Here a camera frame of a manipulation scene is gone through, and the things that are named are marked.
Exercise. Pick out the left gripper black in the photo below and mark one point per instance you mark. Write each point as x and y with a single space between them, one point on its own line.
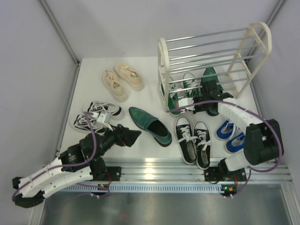
123 136

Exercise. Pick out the black canvas sneaker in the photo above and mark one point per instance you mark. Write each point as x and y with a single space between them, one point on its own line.
186 140
203 145

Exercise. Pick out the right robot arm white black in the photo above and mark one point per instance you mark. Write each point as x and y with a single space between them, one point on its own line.
262 138

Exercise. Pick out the black white sneaker upper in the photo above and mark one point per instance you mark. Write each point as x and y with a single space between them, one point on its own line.
117 113

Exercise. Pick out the cream shoe rack metal bars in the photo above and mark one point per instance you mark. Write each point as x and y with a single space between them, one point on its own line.
236 55

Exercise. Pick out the perforated cable duct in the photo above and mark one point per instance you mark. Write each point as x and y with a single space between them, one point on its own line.
170 188

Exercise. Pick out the green loafer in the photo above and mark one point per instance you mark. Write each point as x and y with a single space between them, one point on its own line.
209 72
152 125

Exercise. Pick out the blue canvas sneaker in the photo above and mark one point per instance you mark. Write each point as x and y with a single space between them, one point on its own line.
236 143
227 130

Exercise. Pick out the blue canvas sneaker upper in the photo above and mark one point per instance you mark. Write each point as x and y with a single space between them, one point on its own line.
227 130

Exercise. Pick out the green canvas sneaker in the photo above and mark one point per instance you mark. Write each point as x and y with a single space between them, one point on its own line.
191 84
173 97

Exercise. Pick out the beige sneaker left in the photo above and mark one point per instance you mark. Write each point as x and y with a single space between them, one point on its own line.
113 84

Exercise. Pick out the beige sneaker right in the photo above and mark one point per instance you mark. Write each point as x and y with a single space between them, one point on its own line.
129 75

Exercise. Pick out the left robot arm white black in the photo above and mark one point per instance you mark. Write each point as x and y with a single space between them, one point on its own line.
80 162

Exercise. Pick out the blue canvas sneaker lower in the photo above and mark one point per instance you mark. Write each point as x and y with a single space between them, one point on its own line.
236 143

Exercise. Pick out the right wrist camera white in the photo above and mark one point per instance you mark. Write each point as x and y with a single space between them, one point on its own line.
186 104

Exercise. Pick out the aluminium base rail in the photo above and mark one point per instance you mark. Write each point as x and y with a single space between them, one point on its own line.
175 170

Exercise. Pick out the beige sneaker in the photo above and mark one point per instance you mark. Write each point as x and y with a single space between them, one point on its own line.
129 75
113 84

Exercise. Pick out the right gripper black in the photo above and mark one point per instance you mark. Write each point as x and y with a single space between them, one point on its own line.
195 111

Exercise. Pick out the black white sneaker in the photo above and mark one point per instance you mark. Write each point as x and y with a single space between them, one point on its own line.
117 113
79 123

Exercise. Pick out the black white sneaker lower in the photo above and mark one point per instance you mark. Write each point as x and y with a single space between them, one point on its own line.
79 123

